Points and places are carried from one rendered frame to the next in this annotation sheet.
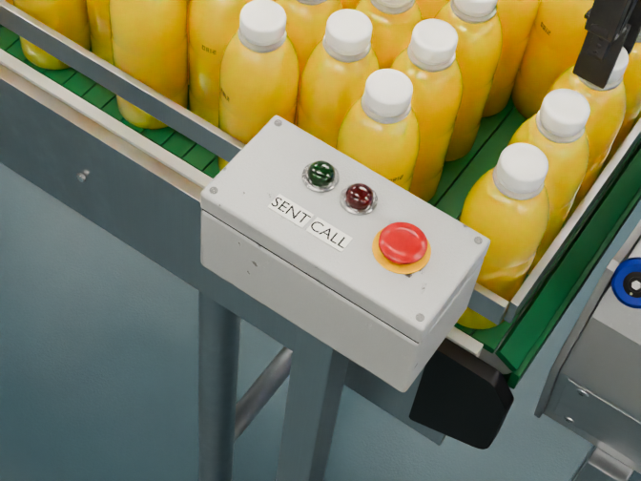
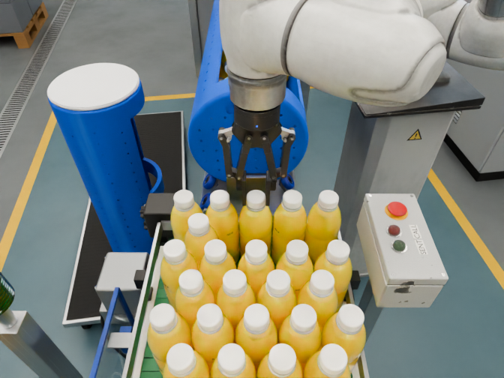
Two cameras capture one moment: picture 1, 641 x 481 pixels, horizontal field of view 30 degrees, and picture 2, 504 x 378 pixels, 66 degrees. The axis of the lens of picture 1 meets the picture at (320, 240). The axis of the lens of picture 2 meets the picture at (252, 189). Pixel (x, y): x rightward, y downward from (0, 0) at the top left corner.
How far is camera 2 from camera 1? 1.03 m
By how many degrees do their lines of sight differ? 67
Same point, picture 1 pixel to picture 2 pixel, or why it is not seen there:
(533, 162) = (326, 194)
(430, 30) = (296, 250)
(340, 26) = (326, 282)
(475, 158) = not seen: hidden behind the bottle
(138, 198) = not seen: outside the picture
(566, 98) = (289, 198)
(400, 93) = (338, 243)
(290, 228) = (426, 243)
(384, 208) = (387, 223)
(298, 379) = not seen: hidden behind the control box
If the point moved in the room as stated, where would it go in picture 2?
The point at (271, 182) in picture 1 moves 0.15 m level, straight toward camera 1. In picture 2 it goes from (418, 259) to (473, 224)
